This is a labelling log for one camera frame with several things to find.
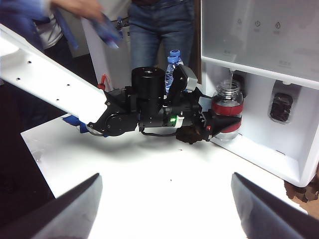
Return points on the blue-capped plastic water bottle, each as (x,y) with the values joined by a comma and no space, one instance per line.
(170,74)

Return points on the plastic water bottle blue cap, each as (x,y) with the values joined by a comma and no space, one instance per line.
(175,53)

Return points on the glass bottle with red bands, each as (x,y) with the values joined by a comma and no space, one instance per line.
(228,108)

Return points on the black dispenser tap lever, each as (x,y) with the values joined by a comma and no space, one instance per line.
(280,107)
(239,79)

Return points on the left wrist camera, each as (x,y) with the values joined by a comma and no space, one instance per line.
(179,84)

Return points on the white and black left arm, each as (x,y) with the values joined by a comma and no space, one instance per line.
(49,82)

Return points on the white AUX water dispenser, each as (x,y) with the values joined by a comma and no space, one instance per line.
(274,37)

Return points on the forearm in blue sleeve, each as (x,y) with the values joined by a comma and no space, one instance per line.
(22,12)

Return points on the bare person hand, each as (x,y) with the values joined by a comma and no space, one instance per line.
(77,8)

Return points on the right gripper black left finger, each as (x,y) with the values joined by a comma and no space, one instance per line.
(62,216)

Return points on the blue cloth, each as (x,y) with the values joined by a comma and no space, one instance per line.
(72,120)

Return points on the person in white shirt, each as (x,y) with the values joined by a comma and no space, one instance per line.
(49,32)

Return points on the person in blue jeans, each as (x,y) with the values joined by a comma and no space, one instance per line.
(149,37)

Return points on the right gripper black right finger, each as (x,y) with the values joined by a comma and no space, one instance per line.
(274,219)

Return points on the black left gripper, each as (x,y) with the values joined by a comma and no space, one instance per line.
(193,114)

